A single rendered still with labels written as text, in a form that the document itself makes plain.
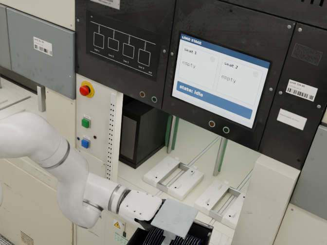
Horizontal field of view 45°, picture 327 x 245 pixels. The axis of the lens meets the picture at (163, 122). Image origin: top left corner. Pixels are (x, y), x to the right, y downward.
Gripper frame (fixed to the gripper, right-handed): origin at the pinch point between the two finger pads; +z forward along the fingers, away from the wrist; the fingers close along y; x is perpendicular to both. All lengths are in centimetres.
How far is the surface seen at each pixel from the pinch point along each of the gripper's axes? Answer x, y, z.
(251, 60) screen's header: 42.3, -25.5, 7.0
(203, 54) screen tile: 39.2, -28.1, -7.5
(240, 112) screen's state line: 25.9, -25.6, 7.4
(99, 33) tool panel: 34, -35, -46
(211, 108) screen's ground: 23.4, -27.2, -1.6
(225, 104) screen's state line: 26.4, -26.4, 2.6
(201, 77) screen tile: 32.1, -28.0, -6.6
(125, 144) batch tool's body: -26, -60, -45
